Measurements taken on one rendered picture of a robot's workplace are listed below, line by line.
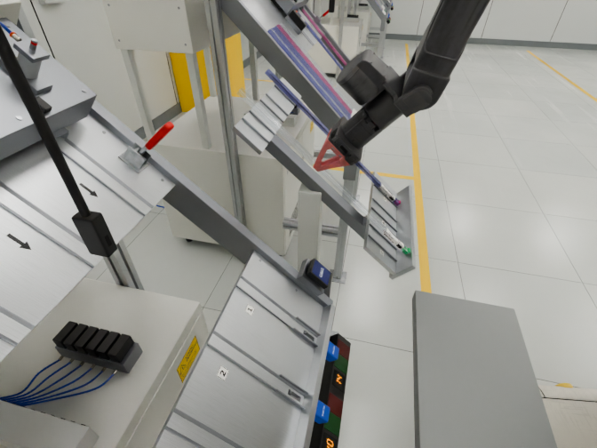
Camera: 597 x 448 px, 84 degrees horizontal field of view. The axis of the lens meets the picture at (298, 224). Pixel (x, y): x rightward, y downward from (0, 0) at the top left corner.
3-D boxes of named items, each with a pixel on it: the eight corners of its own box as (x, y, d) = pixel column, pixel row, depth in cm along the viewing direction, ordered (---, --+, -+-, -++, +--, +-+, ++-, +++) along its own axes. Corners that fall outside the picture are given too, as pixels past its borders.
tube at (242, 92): (404, 251, 78) (409, 249, 77) (405, 255, 77) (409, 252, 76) (239, 92, 64) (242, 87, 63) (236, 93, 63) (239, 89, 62)
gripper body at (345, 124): (329, 141, 60) (361, 113, 55) (337, 121, 68) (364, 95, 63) (353, 166, 62) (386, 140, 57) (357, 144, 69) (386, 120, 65)
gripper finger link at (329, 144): (301, 163, 66) (335, 132, 61) (308, 148, 71) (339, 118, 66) (324, 185, 68) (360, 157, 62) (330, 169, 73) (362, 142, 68)
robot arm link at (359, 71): (437, 100, 50) (440, 70, 55) (389, 44, 46) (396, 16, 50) (375, 139, 59) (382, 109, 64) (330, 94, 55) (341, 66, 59)
